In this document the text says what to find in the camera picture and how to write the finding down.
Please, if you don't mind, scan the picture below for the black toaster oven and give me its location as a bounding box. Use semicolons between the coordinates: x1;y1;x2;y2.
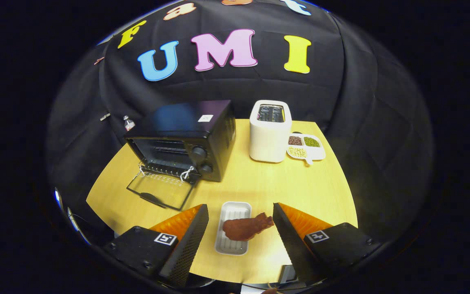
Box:
124;100;237;212

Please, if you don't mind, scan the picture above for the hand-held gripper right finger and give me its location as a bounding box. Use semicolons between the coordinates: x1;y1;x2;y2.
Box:
273;202;382;286

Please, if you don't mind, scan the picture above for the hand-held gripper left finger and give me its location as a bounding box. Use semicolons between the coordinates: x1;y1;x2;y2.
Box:
104;203;210;288

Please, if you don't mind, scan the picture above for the white divided dish of beans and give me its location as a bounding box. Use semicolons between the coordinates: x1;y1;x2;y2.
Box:
286;133;326;165

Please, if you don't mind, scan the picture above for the white ribbed tray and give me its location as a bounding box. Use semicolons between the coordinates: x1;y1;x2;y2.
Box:
215;201;252;256

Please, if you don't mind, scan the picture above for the reddish brown meat slice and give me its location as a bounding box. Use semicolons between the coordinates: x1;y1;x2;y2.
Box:
223;212;275;241

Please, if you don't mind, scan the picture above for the white bread toaster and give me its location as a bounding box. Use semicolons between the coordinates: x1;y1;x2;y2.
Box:
249;100;293;163

